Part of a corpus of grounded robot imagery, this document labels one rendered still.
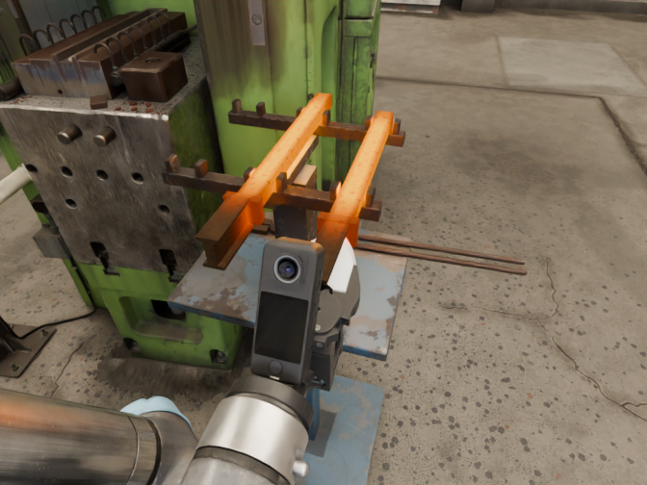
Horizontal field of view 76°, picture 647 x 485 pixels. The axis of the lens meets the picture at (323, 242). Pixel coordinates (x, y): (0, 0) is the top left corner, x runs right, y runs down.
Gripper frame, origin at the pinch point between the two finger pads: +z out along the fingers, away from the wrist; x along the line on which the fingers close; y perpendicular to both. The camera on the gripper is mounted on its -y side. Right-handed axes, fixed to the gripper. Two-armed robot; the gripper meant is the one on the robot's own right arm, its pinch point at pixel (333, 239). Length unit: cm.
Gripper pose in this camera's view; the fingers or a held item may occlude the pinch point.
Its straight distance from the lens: 46.1
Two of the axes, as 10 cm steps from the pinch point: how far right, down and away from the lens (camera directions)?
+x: 9.6, 1.8, -2.1
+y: 0.0, 7.6, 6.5
